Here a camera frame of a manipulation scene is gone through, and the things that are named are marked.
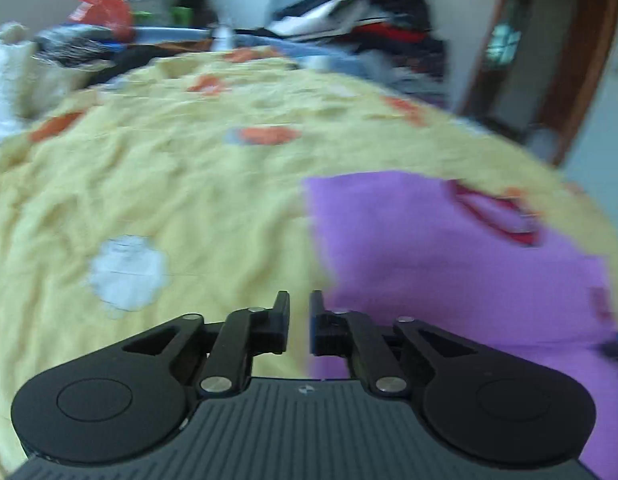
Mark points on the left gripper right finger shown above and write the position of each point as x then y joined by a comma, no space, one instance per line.
484,404

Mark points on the yellow carrot print bedsheet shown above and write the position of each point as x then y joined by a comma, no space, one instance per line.
182,191

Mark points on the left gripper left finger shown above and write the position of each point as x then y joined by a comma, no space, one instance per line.
126,399

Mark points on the pile of clothes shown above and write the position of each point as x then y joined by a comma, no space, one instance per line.
394,39

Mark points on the wooden framed doorway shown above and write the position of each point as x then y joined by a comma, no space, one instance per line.
539,69

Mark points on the red plastic bag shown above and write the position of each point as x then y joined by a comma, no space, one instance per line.
116,15

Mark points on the purple sweater red trim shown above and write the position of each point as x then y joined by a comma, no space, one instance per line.
399,244

